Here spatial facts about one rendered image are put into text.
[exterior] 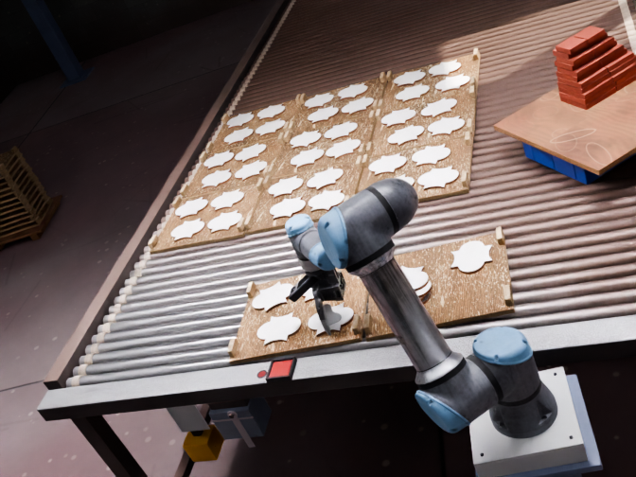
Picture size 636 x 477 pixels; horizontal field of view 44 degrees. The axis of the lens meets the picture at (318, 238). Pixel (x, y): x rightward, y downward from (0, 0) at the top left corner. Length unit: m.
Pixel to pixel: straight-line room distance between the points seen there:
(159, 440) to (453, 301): 1.94
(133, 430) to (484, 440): 2.34
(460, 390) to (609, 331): 0.51
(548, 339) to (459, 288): 0.32
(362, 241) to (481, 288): 0.68
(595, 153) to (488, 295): 0.56
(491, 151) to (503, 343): 1.23
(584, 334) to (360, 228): 0.70
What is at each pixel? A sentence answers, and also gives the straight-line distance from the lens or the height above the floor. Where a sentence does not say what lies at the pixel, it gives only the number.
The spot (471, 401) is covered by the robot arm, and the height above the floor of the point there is 1.11.
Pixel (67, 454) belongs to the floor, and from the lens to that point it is 4.05.
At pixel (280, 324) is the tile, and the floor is 0.95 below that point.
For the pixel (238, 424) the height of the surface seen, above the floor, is 0.78.
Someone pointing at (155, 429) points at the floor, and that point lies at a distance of 3.83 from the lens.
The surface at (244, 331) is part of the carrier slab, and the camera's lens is 2.42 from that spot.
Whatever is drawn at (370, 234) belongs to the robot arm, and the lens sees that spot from 1.60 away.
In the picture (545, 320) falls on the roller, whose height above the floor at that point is 0.92.
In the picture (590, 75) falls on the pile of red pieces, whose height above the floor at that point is 1.13.
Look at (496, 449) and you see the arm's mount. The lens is 1.84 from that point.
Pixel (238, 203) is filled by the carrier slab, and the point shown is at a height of 0.94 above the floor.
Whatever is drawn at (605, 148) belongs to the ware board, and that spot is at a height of 1.04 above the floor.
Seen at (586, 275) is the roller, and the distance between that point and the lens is 2.20.
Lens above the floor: 2.33
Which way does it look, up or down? 32 degrees down
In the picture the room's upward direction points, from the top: 24 degrees counter-clockwise
